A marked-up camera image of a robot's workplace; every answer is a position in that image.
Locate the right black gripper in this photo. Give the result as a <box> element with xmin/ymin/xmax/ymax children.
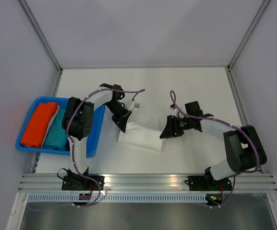
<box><xmin>160</xmin><ymin>115</ymin><xmax>192</xmax><ymax>138</ymax></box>

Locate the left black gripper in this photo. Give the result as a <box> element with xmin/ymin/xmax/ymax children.
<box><xmin>104</xmin><ymin>101</ymin><xmax>132</xmax><ymax>133</ymax></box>

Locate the white t-shirt with robot print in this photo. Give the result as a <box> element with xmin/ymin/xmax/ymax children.
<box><xmin>118</xmin><ymin>122</ymin><xmax>163</xmax><ymax>152</ymax></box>

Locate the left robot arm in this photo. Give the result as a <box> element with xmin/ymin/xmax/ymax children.
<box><xmin>62</xmin><ymin>83</ymin><xmax>132</xmax><ymax>190</ymax></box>

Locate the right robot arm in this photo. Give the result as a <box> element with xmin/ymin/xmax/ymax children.
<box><xmin>160</xmin><ymin>101</ymin><xmax>267</xmax><ymax>189</ymax></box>

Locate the blue plastic bin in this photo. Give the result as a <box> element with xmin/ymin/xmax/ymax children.
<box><xmin>15</xmin><ymin>96</ymin><xmax>105</xmax><ymax>158</ymax></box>

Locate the teal rolled t-shirt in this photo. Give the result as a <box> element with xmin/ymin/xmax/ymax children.
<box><xmin>43</xmin><ymin>109</ymin><xmax>68</xmax><ymax>151</ymax></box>

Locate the orange rolled t-shirt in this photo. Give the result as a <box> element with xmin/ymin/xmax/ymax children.
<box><xmin>20</xmin><ymin>102</ymin><xmax>59</xmax><ymax>148</ymax></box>

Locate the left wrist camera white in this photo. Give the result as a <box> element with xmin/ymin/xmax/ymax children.
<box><xmin>128</xmin><ymin>101</ymin><xmax>140</xmax><ymax>110</ymax></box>

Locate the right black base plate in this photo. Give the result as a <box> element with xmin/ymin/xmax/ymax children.
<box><xmin>184</xmin><ymin>175</ymin><xmax>232</xmax><ymax>192</ymax></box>

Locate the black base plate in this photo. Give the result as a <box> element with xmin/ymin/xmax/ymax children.
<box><xmin>56</xmin><ymin>168</ymin><xmax>105</xmax><ymax>191</ymax></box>
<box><xmin>184</xmin><ymin>175</ymin><xmax>232</xmax><ymax>192</ymax></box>

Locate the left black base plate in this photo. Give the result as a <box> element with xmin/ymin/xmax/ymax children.
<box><xmin>56</xmin><ymin>168</ymin><xmax>105</xmax><ymax>191</ymax></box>

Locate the aluminium mounting rail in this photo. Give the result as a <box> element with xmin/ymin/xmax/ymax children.
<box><xmin>17</xmin><ymin>173</ymin><xmax>277</xmax><ymax>194</ymax></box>

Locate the white slotted cable duct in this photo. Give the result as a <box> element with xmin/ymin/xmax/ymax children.
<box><xmin>28</xmin><ymin>193</ymin><xmax>207</xmax><ymax>203</ymax></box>

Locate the left aluminium frame post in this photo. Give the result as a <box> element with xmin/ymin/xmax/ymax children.
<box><xmin>17</xmin><ymin>0</ymin><xmax>63</xmax><ymax>73</ymax></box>

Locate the aluminium frame post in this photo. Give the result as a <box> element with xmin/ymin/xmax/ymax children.
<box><xmin>226</xmin><ymin>0</ymin><xmax>272</xmax><ymax>71</ymax></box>
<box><xmin>17</xmin><ymin>0</ymin><xmax>63</xmax><ymax>73</ymax></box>

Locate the right aluminium frame post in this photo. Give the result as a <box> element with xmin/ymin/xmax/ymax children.
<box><xmin>226</xmin><ymin>0</ymin><xmax>272</xmax><ymax>71</ymax></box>

